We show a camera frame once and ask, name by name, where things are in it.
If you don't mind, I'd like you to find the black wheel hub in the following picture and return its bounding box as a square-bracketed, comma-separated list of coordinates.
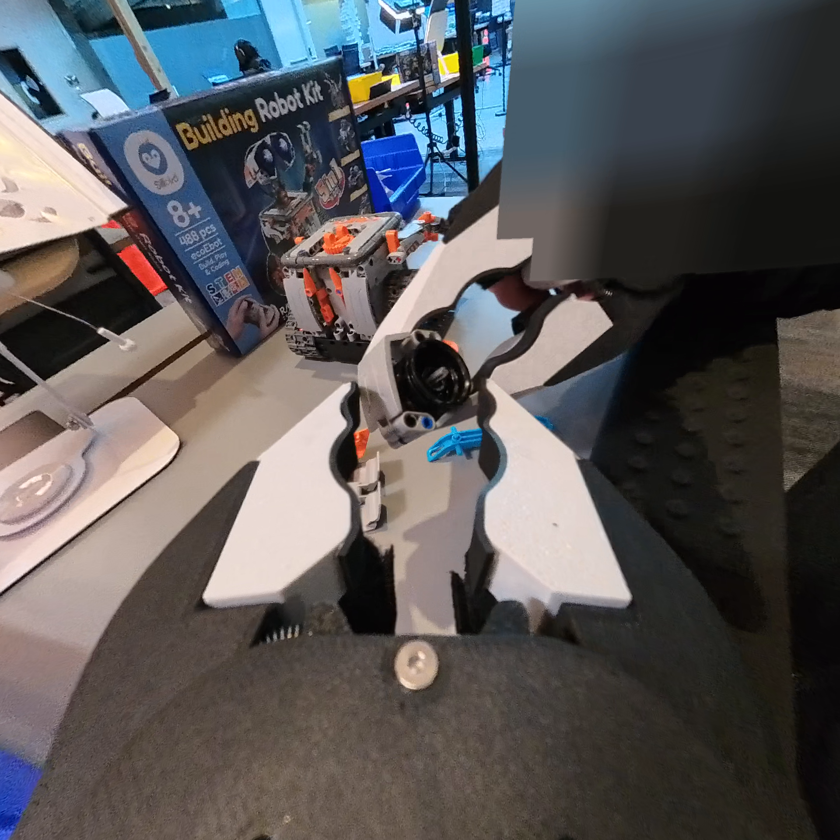
[397, 330, 475, 427]

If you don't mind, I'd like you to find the grey orange toy robot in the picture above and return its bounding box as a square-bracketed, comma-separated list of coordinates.
[281, 210, 448, 363]

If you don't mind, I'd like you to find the person's right hand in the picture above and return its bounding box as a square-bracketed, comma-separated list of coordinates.
[491, 274, 560, 311]

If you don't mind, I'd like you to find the black dimpled panel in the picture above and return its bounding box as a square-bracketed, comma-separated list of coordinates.
[591, 341, 788, 634]

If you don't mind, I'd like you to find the white tipped thin cord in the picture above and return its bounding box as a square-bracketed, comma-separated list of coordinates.
[0, 289, 137, 352]

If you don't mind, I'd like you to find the white instruction booklet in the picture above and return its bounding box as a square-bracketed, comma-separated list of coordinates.
[0, 92, 130, 253]

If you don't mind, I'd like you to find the black tripod light stand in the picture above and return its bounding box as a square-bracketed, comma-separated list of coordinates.
[377, 0, 483, 198]

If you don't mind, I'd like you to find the round wooden board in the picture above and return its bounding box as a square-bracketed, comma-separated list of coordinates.
[0, 236, 81, 317]

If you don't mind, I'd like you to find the blue robot kit box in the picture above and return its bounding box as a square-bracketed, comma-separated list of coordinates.
[88, 56, 370, 358]

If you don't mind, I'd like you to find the yellow plastic bin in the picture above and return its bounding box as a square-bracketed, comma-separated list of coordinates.
[346, 72, 401, 101]

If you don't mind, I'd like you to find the black metal pole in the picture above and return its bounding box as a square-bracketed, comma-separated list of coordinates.
[453, 0, 483, 193]

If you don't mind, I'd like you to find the light blue plastic tool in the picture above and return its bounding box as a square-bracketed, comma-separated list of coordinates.
[427, 413, 556, 464]

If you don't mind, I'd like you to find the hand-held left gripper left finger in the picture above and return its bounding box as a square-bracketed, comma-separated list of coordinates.
[201, 382, 396, 635]

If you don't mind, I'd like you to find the grey black wheel Lego assembly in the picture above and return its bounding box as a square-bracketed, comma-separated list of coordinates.
[357, 331, 437, 450]

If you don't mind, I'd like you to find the grey orange axle assembly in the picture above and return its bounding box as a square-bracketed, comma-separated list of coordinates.
[348, 427, 387, 532]

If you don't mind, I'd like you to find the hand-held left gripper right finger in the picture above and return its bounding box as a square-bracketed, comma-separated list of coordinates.
[450, 381, 633, 635]

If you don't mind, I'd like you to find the wooden beam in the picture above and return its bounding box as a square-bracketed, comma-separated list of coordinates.
[105, 0, 177, 99]

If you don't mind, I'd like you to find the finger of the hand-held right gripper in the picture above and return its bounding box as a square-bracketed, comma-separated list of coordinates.
[471, 289, 616, 396]
[358, 215, 531, 383]

